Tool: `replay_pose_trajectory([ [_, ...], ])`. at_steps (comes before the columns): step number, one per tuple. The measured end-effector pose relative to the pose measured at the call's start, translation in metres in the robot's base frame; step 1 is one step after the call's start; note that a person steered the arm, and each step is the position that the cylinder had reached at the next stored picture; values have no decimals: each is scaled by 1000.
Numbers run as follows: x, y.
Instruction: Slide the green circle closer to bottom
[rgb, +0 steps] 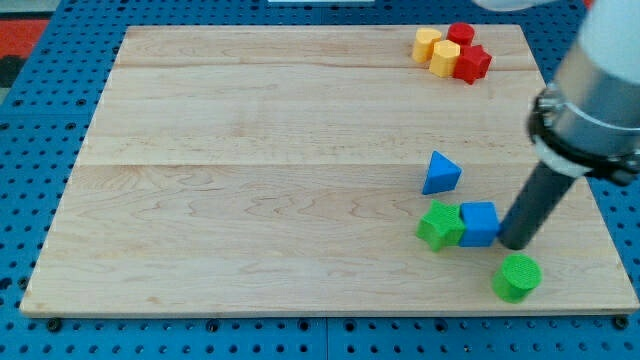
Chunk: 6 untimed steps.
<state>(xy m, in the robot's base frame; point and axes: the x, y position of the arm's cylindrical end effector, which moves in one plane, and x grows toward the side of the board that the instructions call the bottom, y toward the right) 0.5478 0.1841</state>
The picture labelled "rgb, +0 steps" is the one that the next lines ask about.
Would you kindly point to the blue triangle block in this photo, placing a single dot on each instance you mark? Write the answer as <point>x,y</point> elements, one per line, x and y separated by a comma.
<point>442,175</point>

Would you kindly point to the red cylinder block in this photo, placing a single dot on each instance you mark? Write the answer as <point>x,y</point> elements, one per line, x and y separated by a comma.
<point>461,33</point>

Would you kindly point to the green cylinder block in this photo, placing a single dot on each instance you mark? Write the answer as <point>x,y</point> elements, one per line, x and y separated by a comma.
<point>516,278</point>

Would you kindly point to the red star block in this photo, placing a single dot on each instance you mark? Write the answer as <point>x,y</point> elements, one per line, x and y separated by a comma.
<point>472,64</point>

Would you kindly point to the wooden board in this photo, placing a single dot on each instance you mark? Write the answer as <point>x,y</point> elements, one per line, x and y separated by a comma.
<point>271,171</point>

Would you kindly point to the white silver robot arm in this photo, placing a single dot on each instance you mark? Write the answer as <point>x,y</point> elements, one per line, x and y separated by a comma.
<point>585,122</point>

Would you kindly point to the green star block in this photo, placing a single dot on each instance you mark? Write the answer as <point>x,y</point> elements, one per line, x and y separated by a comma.
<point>441,226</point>

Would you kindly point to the yellow heart block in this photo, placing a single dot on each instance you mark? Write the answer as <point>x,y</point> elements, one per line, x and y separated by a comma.
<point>424,41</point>

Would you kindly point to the yellow hexagon block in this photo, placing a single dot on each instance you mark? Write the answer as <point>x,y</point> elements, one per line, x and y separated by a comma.
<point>444,58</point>

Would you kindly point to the blue cube block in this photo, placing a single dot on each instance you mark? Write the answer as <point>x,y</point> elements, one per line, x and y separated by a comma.
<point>481,222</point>

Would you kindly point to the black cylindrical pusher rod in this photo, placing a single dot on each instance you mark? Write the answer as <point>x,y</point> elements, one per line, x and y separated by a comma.
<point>541,193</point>

